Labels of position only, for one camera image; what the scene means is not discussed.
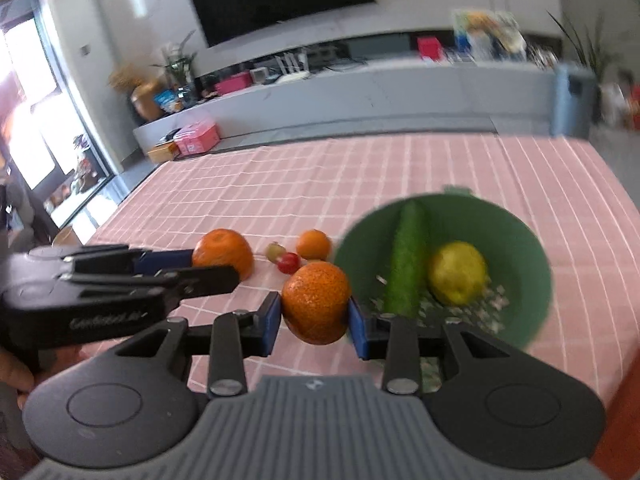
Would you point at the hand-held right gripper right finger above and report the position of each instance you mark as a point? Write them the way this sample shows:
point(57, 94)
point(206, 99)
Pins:
point(358, 329)

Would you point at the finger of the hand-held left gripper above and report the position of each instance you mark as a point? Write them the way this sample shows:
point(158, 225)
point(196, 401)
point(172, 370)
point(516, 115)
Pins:
point(210, 280)
point(165, 261)

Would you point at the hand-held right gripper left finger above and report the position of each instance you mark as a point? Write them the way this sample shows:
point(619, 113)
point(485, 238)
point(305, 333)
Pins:
point(270, 322)

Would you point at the red cherry tomato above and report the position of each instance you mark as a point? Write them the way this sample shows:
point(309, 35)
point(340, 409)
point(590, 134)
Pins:
point(290, 263)

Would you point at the brown longan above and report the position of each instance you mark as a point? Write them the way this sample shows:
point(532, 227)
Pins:
point(274, 251)

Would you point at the small orange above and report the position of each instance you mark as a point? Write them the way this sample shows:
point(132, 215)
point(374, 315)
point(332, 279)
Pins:
point(313, 244)

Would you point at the green bowl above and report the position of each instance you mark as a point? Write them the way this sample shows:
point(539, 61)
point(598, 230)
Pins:
point(510, 270)

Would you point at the person's left hand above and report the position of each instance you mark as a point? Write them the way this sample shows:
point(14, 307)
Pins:
point(15, 372)

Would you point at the green cucumber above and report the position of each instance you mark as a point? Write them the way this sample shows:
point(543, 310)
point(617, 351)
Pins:
point(407, 260)

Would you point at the wooden box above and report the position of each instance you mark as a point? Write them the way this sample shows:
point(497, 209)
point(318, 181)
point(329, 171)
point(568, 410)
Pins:
point(161, 153)

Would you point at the pink storage box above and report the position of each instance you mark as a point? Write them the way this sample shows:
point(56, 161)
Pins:
point(197, 139)

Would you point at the pink checkered tablecloth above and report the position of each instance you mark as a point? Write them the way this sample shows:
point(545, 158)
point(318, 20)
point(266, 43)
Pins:
point(300, 185)

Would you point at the orange vase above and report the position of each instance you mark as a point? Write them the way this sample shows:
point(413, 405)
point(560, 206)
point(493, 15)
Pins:
point(146, 102)

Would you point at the blue snack packet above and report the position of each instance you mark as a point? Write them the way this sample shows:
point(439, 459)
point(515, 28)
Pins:
point(167, 100)

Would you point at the dried flowers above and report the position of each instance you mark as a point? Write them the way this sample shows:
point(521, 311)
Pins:
point(125, 77)

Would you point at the plant in glass vase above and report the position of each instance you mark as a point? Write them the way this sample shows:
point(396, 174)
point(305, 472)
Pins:
point(175, 65)

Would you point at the white router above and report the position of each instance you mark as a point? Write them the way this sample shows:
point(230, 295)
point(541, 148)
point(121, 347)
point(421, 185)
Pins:
point(292, 77)

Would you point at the sliding glass door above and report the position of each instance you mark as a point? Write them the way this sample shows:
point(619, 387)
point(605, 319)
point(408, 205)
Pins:
point(30, 85)

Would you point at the marble television console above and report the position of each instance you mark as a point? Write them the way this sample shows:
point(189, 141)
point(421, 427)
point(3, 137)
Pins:
point(350, 95)

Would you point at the grey speaker box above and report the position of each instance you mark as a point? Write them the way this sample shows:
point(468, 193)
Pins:
point(380, 47)

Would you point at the black flat television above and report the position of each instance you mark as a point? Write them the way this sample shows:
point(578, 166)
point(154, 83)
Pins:
point(280, 0)

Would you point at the person's right leg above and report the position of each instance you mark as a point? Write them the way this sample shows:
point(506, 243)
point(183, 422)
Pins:
point(625, 435)

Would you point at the red box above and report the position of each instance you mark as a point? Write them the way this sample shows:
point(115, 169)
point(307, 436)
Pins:
point(430, 48)

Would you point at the blue trash can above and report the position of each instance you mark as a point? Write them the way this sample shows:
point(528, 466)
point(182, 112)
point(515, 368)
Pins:
point(572, 105)

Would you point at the decorated round fan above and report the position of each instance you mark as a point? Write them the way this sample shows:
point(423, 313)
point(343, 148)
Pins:
point(507, 30)

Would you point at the white plastic bag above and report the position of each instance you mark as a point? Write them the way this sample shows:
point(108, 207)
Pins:
point(612, 102)

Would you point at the tall-leaf potted plant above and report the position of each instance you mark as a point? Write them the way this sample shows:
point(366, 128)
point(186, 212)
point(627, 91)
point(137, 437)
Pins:
point(590, 50)

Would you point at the wall switch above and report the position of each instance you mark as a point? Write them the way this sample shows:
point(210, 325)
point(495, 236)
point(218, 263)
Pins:
point(85, 50)

